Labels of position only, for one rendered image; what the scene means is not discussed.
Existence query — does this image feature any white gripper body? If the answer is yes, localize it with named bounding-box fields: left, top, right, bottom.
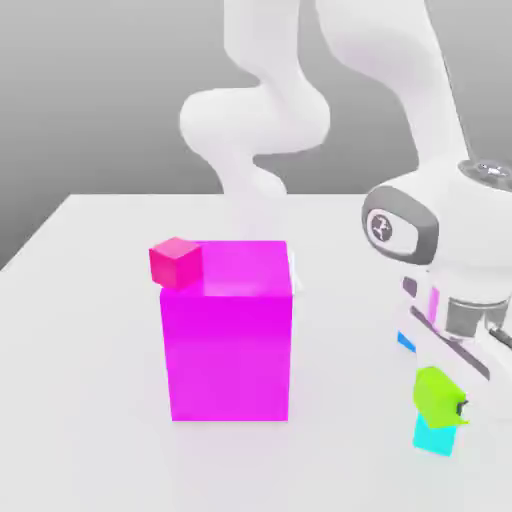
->
left=399, top=300, right=512, bottom=420

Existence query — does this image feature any small pink cube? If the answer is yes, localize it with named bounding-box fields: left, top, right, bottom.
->
left=148, top=236, right=204, bottom=291

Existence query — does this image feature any large magenta box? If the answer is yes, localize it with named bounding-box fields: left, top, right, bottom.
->
left=159, top=239, right=295, bottom=423

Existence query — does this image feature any small cyan cube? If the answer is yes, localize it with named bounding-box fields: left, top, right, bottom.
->
left=412, top=411, right=458, bottom=458

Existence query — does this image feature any small green cube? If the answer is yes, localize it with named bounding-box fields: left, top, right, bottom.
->
left=412, top=365, right=470, bottom=430

